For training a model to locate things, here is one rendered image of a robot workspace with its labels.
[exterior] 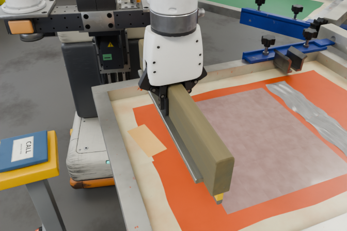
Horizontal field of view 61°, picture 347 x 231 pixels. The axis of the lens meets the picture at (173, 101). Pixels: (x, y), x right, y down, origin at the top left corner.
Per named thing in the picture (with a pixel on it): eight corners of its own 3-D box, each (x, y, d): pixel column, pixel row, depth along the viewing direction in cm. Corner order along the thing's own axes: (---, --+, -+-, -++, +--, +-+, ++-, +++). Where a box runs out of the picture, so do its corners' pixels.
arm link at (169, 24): (194, -3, 51) (193, 13, 53) (144, 2, 48) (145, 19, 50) (214, 11, 45) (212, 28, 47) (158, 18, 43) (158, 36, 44)
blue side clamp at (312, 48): (248, 78, 95) (251, 58, 91) (239, 70, 99) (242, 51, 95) (322, 62, 104) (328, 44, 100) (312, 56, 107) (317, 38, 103)
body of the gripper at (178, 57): (193, 7, 52) (191, 64, 59) (137, 15, 49) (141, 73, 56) (212, 23, 46) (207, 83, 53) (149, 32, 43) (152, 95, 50)
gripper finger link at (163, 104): (162, 77, 55) (163, 106, 59) (146, 80, 55) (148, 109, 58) (168, 86, 53) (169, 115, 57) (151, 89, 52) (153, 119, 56)
